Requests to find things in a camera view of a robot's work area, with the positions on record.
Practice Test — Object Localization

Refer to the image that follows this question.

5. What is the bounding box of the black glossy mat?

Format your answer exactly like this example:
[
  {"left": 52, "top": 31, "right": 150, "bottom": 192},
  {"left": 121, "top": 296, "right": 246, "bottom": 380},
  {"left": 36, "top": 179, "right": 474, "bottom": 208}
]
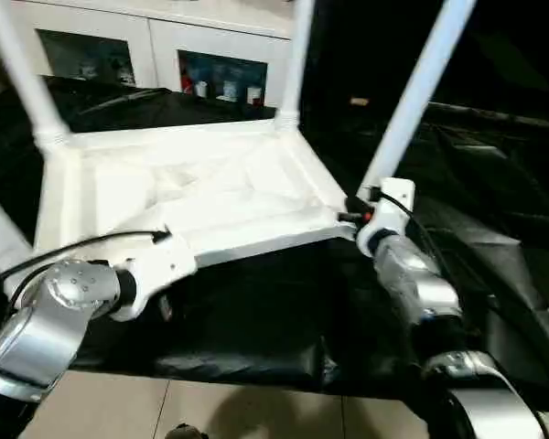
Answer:
[{"left": 0, "top": 75, "right": 549, "bottom": 399}]

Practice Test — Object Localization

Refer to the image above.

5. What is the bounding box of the white cabinet with glass doors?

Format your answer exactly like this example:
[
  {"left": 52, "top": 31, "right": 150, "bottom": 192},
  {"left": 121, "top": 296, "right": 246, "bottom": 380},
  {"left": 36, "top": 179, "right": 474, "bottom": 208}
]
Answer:
[{"left": 7, "top": 0, "right": 299, "bottom": 110}]

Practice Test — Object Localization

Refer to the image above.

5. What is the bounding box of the white plastic table leg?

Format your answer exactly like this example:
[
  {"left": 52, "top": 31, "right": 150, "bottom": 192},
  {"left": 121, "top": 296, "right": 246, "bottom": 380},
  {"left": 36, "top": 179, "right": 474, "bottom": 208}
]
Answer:
[
  {"left": 0, "top": 0, "right": 70, "bottom": 148},
  {"left": 360, "top": 0, "right": 479, "bottom": 198},
  {"left": 0, "top": 181, "right": 35, "bottom": 276},
  {"left": 273, "top": 0, "right": 314, "bottom": 134}
]

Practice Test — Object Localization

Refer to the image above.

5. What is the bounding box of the white plastic table top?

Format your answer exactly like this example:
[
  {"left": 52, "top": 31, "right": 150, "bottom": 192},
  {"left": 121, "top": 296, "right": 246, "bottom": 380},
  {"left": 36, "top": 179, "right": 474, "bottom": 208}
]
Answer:
[{"left": 2, "top": 119, "right": 372, "bottom": 299}]

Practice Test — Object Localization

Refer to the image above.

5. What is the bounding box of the black backdrop cloth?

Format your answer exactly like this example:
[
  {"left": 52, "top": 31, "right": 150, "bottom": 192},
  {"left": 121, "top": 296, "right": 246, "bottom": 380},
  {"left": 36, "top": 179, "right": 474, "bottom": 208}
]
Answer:
[{"left": 296, "top": 0, "right": 549, "bottom": 121}]

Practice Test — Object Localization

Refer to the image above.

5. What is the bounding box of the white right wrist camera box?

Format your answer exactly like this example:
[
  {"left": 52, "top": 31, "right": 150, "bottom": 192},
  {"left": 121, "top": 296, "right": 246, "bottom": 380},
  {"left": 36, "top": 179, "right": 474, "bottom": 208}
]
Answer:
[{"left": 354, "top": 177, "right": 416, "bottom": 261}]

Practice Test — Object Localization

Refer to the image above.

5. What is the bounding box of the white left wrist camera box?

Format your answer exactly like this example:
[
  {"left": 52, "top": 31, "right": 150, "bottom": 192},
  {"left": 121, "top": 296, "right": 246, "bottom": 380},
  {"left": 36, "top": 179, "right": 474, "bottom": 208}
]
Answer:
[{"left": 108, "top": 230, "right": 199, "bottom": 325}]

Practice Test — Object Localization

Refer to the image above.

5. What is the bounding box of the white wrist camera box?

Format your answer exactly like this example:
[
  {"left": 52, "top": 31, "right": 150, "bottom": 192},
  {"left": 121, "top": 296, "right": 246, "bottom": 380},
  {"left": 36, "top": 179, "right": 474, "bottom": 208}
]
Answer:
[
  {"left": 354, "top": 177, "right": 416, "bottom": 261},
  {"left": 108, "top": 230, "right": 199, "bottom": 325}
]

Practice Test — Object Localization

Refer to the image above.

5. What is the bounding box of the black long pole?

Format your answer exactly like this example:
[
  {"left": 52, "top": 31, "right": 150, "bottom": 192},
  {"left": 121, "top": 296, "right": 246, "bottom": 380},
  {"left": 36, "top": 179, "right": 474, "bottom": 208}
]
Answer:
[{"left": 426, "top": 102, "right": 549, "bottom": 133}]

